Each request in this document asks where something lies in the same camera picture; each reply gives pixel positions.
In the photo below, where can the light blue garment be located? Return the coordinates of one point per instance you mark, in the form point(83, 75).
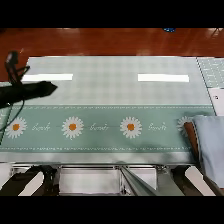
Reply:
point(211, 143)

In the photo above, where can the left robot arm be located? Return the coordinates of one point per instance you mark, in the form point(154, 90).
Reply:
point(31, 90)

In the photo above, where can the silver frame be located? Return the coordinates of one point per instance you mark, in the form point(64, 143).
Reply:
point(141, 187)

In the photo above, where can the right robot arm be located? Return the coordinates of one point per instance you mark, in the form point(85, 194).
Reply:
point(199, 181)

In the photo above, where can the brown garment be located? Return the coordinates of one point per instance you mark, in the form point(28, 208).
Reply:
point(191, 138)

